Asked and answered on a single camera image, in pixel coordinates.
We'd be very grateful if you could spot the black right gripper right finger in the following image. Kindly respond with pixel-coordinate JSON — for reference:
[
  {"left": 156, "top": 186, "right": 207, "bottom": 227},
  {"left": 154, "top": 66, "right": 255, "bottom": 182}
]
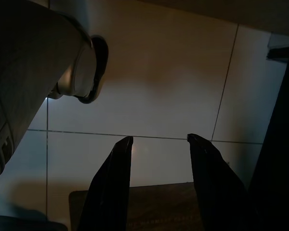
[{"left": 186, "top": 133, "right": 258, "bottom": 231}]

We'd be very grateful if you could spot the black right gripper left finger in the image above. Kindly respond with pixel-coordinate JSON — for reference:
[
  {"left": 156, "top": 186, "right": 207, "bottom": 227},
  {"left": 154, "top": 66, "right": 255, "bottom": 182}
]
[{"left": 78, "top": 136, "right": 134, "bottom": 231}]

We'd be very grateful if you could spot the brown door mat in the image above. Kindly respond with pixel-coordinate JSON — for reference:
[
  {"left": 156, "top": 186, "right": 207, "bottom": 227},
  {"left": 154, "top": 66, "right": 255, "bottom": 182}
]
[{"left": 68, "top": 182, "right": 251, "bottom": 231}]

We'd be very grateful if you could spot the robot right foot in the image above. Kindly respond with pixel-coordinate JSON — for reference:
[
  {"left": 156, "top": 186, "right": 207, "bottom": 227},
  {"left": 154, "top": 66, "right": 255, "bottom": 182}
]
[{"left": 48, "top": 35, "right": 110, "bottom": 104}]

